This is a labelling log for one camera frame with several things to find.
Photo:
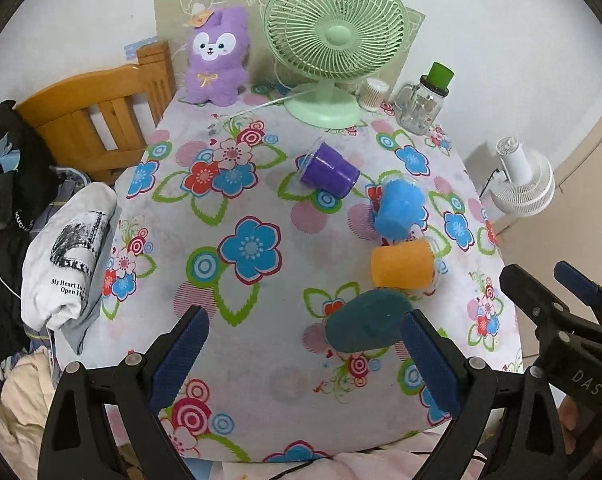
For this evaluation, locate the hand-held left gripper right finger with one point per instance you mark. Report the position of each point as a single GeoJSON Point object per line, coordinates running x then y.
{"type": "Point", "coordinates": [431, 360]}

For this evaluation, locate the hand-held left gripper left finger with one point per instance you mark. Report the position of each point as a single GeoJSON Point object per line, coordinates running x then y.
{"type": "Point", "coordinates": [181, 355]}

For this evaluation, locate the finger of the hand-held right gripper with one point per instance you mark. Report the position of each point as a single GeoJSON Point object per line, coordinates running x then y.
{"type": "Point", "coordinates": [531, 295]}
{"type": "Point", "coordinates": [578, 280]}

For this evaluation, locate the teal cup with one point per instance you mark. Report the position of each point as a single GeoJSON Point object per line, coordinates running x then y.
{"type": "Point", "coordinates": [366, 320]}

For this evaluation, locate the orange cup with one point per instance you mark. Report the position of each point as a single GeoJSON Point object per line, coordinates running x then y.
{"type": "Point", "coordinates": [403, 265]}

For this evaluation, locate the blue cup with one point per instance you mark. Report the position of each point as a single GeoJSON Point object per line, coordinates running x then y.
{"type": "Point", "coordinates": [401, 207]}

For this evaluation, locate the purple cup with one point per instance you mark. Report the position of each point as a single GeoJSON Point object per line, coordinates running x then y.
{"type": "Point", "coordinates": [331, 170]}

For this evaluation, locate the person's right hand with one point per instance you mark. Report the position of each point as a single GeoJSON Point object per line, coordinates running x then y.
{"type": "Point", "coordinates": [570, 425]}

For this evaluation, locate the floral tablecloth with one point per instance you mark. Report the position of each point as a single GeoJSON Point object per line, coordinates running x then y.
{"type": "Point", "coordinates": [261, 285]}

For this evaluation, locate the white fan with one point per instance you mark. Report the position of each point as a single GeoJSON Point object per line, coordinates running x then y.
{"type": "Point", "coordinates": [523, 180]}

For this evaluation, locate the white printed t-shirt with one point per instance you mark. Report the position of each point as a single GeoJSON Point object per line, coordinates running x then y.
{"type": "Point", "coordinates": [66, 260]}

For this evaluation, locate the cream blanket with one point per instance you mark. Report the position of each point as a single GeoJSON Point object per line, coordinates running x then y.
{"type": "Point", "coordinates": [16, 410]}

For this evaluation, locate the glass jar with green lid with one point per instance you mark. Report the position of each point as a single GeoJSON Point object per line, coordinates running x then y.
{"type": "Point", "coordinates": [421, 105]}

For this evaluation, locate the black garment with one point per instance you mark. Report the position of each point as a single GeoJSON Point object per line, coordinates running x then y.
{"type": "Point", "coordinates": [16, 170]}

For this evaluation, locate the cotton swab container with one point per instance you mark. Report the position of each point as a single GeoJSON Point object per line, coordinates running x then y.
{"type": "Point", "coordinates": [372, 95]}

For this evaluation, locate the wooden chair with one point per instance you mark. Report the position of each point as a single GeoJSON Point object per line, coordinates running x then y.
{"type": "Point", "coordinates": [106, 100]}

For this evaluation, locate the purple plush toy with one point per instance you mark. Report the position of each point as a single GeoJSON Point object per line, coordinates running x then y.
{"type": "Point", "coordinates": [216, 55]}

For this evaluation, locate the green desk fan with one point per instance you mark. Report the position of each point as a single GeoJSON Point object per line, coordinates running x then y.
{"type": "Point", "coordinates": [336, 35]}

